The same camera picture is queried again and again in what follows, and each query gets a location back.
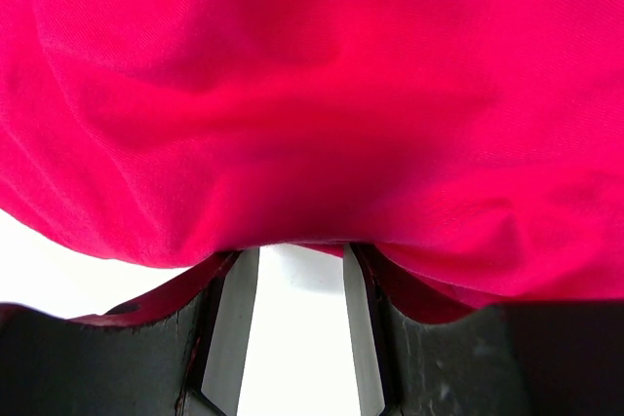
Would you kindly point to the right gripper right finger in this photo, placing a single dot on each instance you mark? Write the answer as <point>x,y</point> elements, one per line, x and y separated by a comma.
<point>417,352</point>

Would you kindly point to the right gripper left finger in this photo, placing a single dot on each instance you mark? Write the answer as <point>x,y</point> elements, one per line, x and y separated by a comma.
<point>178,349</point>

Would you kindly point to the magenta t shirt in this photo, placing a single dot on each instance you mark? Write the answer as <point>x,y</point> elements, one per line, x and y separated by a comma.
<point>477,143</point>

